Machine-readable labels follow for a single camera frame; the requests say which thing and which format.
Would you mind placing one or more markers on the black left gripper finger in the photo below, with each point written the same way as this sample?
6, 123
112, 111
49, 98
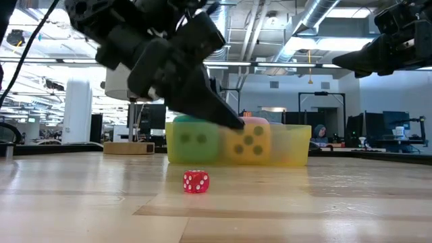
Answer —
202, 98

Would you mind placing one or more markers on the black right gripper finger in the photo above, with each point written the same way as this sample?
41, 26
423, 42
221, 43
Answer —
368, 59

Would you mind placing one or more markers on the large turquoise foam die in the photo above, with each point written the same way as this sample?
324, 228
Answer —
194, 141

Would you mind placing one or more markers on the large pink foam die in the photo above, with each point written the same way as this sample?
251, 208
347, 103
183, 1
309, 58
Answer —
249, 145

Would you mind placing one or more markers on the small pink translucent die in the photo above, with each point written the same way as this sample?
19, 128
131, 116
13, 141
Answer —
195, 182

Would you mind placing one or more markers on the yellow translucent plastic bin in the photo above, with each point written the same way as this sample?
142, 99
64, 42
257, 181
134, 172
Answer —
290, 145

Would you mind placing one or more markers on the ceiling light strip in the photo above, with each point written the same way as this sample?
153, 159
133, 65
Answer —
229, 63
287, 65

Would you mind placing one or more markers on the black monitor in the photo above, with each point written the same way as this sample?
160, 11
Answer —
155, 116

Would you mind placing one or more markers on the small dark desktop monitor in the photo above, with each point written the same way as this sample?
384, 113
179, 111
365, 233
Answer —
396, 118

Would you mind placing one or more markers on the white cup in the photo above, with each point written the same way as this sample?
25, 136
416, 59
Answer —
400, 132

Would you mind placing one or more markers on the white round column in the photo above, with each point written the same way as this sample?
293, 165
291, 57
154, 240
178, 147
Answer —
77, 111

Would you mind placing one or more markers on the white cylindrical tube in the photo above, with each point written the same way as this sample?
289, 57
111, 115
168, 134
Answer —
130, 148

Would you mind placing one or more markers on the person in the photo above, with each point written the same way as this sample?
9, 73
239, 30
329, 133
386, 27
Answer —
320, 133

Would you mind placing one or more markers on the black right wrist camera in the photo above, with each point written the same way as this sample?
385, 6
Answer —
393, 18

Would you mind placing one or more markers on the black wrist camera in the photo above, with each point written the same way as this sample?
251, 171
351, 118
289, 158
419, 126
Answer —
393, 18
202, 33

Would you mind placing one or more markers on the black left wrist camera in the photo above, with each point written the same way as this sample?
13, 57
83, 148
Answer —
202, 33

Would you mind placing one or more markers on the silver slanted air duct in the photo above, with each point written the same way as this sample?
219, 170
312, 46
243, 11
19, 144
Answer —
317, 10

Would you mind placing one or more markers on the black aluminium table frame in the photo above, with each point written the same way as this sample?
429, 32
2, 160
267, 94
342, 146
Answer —
388, 157

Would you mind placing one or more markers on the black ceiling camera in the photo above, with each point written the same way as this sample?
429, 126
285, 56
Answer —
15, 37

